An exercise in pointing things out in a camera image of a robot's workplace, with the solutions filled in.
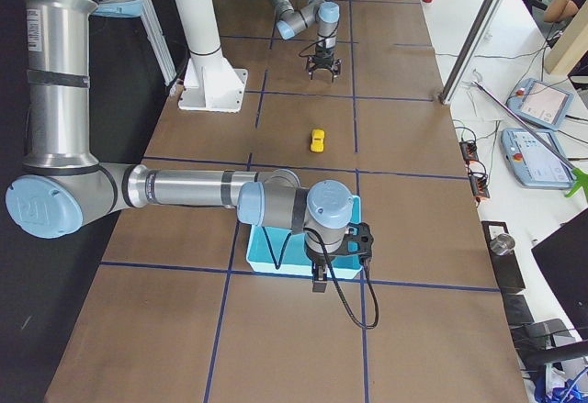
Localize turquoise plastic bin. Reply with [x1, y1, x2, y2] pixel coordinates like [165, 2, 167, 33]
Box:
[246, 196, 362, 279]

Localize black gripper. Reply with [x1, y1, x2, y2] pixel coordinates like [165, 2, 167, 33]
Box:
[306, 45, 342, 82]
[304, 243, 338, 293]

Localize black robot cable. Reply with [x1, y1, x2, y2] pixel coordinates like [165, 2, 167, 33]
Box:
[261, 226, 380, 330]

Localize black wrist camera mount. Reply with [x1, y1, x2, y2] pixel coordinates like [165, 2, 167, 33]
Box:
[345, 222, 374, 269]

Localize aluminium frame post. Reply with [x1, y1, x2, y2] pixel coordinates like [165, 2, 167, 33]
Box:
[439, 0, 503, 105]

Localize far teach pendant tablet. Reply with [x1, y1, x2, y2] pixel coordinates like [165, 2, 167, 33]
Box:
[506, 78, 573, 130]

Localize orange black connector strip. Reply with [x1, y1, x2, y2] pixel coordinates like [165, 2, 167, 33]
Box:
[459, 140, 490, 204]

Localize black laptop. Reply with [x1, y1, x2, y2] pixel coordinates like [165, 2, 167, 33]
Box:
[532, 209, 587, 333]

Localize white pedestal column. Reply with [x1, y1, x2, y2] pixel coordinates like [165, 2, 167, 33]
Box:
[175, 0, 248, 113]

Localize teach pendant tablet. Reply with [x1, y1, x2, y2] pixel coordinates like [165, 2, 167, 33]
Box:
[506, 78, 573, 130]
[501, 129, 574, 189]

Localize yellow beetle toy car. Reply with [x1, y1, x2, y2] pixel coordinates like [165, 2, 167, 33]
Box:
[310, 129, 325, 153]

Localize near teach pendant tablet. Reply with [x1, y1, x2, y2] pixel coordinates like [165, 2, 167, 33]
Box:
[501, 129, 574, 189]

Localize metal cup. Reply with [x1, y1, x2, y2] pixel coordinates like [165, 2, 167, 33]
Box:
[489, 233, 515, 256]

